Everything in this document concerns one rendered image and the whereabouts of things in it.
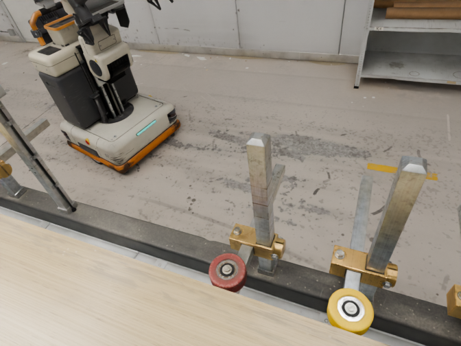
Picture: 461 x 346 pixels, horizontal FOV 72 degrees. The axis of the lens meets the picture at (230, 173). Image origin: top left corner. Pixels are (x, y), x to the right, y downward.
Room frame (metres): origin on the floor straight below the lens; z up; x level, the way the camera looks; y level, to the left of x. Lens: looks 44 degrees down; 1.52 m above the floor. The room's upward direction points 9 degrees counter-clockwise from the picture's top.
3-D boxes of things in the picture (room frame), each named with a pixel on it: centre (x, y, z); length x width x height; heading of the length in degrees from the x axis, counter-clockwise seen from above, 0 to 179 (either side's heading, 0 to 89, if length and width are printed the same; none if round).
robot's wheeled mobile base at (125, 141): (2.11, 0.77, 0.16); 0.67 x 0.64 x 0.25; 48
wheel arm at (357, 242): (0.40, -0.27, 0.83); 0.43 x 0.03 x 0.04; 151
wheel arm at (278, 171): (0.52, -0.05, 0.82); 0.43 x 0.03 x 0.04; 151
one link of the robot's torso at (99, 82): (2.05, 0.61, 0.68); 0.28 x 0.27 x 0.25; 138
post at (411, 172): (0.33, -0.28, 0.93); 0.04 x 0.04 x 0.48; 61
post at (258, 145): (0.44, -0.06, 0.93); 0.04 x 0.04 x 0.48; 61
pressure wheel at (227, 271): (0.35, 0.04, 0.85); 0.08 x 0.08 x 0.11
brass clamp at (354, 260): (0.34, -0.26, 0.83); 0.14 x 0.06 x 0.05; 61
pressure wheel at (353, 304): (0.23, -0.18, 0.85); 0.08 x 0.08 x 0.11
